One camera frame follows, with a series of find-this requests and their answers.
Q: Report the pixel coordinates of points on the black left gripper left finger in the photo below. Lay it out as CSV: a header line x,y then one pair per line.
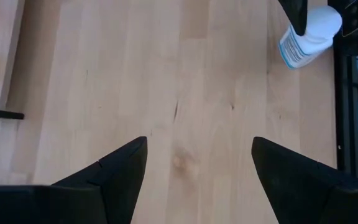
x,y
120,186

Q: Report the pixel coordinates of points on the black camera box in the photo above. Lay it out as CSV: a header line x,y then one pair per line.
x,y
356,18

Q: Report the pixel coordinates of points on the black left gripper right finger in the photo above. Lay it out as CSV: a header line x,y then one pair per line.
x,y
291,186

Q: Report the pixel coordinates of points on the black rail with silver brackets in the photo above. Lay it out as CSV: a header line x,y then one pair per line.
x,y
346,124

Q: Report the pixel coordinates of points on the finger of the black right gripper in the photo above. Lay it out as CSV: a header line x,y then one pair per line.
x,y
297,15

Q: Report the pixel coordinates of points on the white melatonin supplement bottle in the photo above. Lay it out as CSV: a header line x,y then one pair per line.
x,y
315,40

